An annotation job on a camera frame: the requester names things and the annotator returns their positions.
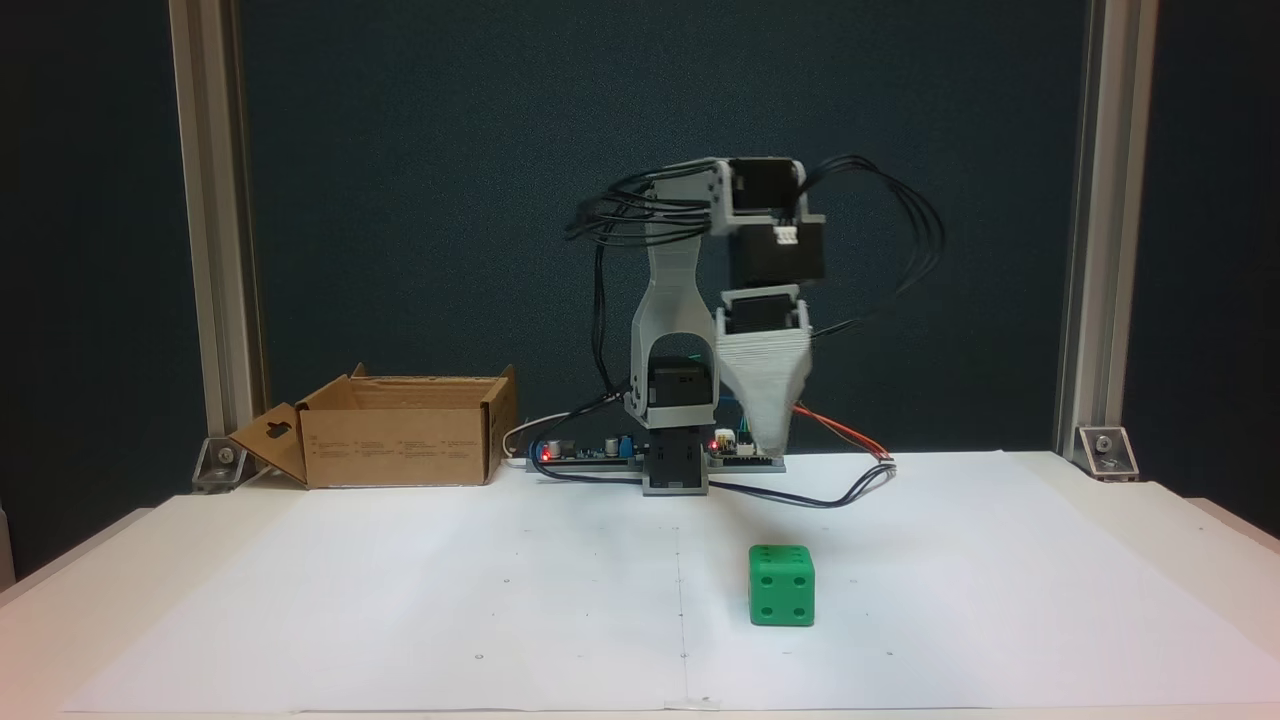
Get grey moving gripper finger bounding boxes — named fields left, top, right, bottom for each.
left=714, top=285, right=814, bottom=454

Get green dice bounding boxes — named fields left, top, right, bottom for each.
left=748, top=545, right=816, bottom=628

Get blue circuit board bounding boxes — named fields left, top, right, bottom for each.
left=528, top=432, right=646, bottom=474

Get white paper sheet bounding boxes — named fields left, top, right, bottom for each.
left=60, top=450, right=1280, bottom=714

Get open cardboard box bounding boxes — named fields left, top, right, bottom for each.
left=228, top=363, right=519, bottom=491

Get circuit board with jumper wires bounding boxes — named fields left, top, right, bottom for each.
left=706, top=428, right=787, bottom=474

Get orange and red wires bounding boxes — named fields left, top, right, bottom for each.
left=793, top=403, right=891, bottom=461

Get black cable with white connector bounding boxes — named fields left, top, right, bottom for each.
left=535, top=453, right=898, bottom=511

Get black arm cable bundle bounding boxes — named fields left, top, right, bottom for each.
left=565, top=163, right=719, bottom=401

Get black gripper cable loops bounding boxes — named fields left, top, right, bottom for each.
left=800, top=155, right=947, bottom=341

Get white usb cable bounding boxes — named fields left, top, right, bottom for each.
left=502, top=412, right=563, bottom=463

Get grey metal corner bracket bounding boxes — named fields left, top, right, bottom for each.
left=1075, top=425, right=1141, bottom=484
left=190, top=435, right=251, bottom=494

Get aluminium frame post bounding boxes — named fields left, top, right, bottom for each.
left=168, top=0, right=268, bottom=441
left=1053, top=0, right=1161, bottom=456

